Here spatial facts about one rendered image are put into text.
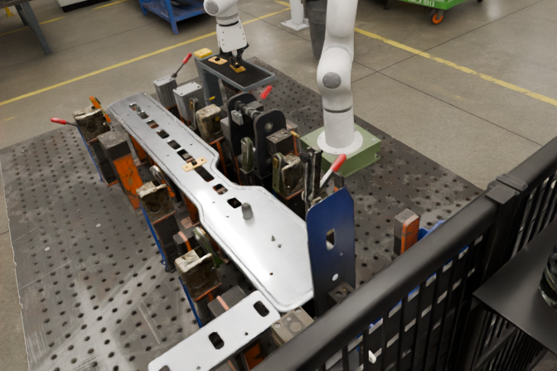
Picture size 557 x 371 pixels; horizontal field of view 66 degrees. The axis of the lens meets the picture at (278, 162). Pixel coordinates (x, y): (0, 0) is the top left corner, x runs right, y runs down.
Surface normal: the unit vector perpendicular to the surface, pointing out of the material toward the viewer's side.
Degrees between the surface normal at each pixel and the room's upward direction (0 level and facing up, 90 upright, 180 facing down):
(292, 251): 0
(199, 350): 0
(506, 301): 0
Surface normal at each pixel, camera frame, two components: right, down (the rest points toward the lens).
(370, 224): -0.12, -0.79
